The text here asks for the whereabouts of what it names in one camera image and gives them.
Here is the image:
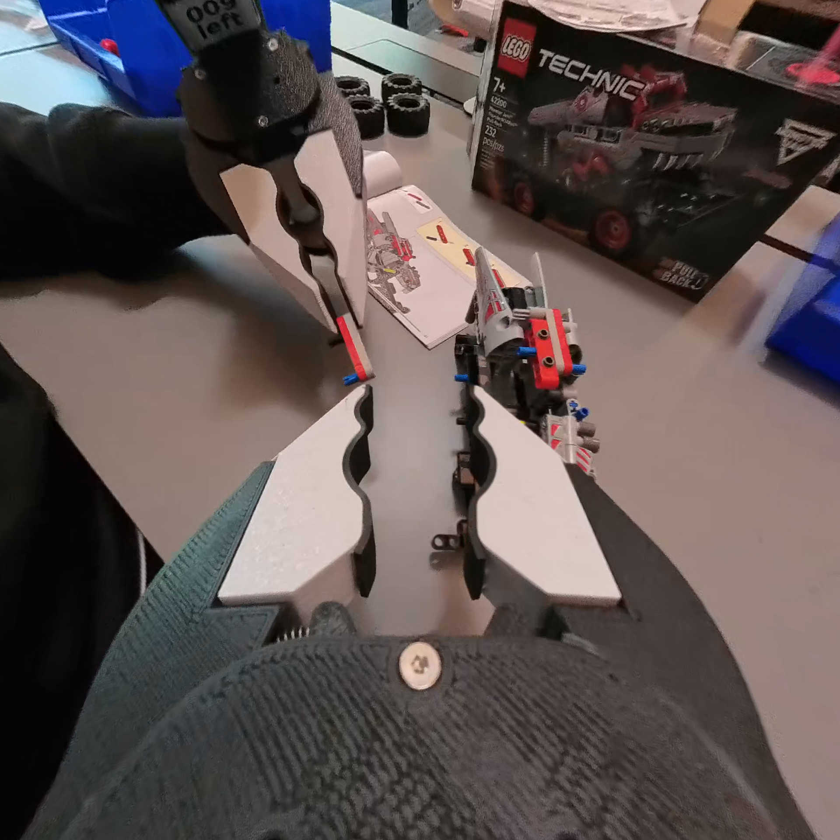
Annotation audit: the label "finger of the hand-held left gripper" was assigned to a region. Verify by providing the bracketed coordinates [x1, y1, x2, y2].
[294, 126, 368, 329]
[218, 165, 339, 336]

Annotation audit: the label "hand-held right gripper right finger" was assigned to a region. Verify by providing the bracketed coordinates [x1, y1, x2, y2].
[463, 385, 623, 618]

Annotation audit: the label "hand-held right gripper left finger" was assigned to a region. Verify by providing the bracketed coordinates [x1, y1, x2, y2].
[217, 385, 378, 618]

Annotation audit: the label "red toy brick beam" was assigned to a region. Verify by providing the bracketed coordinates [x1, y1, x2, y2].
[335, 314, 377, 386]

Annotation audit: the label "brick-built toy truck model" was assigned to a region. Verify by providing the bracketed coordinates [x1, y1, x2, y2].
[430, 246, 601, 568]

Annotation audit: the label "person's left forearm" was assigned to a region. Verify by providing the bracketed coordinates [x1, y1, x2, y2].
[0, 101, 247, 280]

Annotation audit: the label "building instruction booklet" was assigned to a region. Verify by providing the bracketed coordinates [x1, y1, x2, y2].
[361, 150, 534, 350]

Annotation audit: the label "blue storage bin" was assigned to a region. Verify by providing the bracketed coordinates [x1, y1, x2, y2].
[36, 0, 127, 93]
[108, 0, 332, 119]
[764, 217, 840, 385]

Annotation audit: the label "person's black clothing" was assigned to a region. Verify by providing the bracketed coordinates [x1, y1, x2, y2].
[0, 341, 165, 840]

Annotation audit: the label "white paper sheets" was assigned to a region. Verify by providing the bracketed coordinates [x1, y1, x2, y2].
[525, 0, 711, 34]

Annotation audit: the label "black toy set box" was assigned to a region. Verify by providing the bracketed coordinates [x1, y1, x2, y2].
[467, 0, 840, 304]

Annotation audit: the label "clear plastic case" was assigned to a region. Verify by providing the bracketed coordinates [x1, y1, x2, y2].
[725, 29, 840, 109]

